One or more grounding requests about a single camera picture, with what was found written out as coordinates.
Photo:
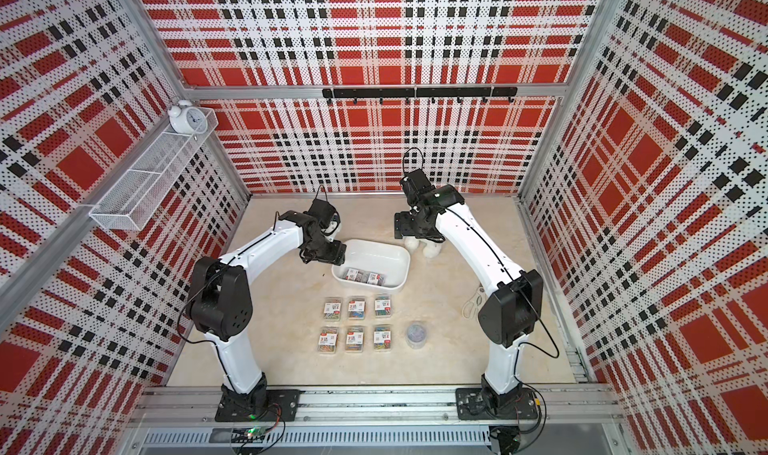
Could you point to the green circuit board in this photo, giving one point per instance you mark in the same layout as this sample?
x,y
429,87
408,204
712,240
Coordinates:
x,y
246,435

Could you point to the white alarm clock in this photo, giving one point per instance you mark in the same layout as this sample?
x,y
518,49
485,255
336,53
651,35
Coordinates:
x,y
188,119

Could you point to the white handled scissors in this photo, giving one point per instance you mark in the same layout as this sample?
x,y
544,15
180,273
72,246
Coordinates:
x,y
471,307

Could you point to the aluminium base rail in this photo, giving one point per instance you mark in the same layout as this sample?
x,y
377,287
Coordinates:
x,y
375,405

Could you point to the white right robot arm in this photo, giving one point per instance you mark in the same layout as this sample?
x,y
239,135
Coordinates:
x,y
513,296

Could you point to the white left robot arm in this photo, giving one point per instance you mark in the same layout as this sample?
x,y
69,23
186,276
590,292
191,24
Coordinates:
x,y
220,304

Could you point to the round clear paper clip jar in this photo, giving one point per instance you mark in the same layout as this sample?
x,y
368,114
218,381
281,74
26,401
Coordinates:
x,y
416,335

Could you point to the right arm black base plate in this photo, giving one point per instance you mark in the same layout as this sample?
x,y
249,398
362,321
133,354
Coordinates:
x,y
484,404

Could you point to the grey white husky plush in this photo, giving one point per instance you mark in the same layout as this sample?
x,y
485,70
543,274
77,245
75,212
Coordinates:
x,y
430,249

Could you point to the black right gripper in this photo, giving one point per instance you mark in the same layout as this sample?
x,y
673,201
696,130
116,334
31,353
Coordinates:
x,y
403,227

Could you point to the white plastic storage box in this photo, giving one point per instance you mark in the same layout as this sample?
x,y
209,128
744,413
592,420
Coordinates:
x,y
391,262

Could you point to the black hook rail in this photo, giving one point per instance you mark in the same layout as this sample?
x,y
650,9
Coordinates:
x,y
482,92

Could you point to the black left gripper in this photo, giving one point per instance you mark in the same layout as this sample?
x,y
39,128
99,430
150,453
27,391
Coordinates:
x,y
337,255

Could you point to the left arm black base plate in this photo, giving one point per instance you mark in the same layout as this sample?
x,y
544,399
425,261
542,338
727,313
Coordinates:
x,y
282,404

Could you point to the square paper clip box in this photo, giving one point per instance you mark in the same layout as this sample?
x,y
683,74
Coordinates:
x,y
382,338

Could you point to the white wire mesh shelf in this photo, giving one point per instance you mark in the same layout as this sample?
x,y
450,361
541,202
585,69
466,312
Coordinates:
x,y
134,197

